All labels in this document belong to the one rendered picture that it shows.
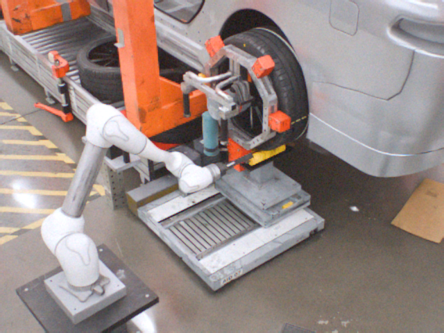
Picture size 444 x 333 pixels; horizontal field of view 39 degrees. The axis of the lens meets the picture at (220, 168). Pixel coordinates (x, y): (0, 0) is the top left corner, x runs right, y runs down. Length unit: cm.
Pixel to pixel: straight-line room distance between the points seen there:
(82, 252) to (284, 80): 130
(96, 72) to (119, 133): 193
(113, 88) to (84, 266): 198
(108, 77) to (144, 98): 101
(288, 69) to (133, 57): 84
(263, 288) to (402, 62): 147
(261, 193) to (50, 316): 143
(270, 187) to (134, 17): 128
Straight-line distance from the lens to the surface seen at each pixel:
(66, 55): 544
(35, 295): 316
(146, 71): 350
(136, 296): 305
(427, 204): 415
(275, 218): 369
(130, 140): 271
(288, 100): 318
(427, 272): 370
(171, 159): 314
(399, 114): 280
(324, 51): 297
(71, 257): 287
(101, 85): 460
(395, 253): 376
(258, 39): 328
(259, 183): 377
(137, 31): 339
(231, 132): 353
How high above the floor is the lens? 252
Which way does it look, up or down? 36 degrees down
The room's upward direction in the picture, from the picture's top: 1 degrees counter-clockwise
